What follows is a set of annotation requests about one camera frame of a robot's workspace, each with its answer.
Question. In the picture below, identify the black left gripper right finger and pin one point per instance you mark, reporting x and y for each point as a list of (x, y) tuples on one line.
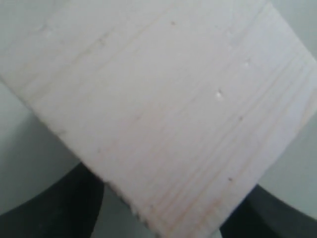
[(262, 215)]

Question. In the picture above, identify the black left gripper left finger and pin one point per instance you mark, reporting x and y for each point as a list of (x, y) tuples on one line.
[(67, 209)]

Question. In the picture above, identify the large wooden base cube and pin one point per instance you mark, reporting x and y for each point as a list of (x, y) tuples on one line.
[(180, 105)]

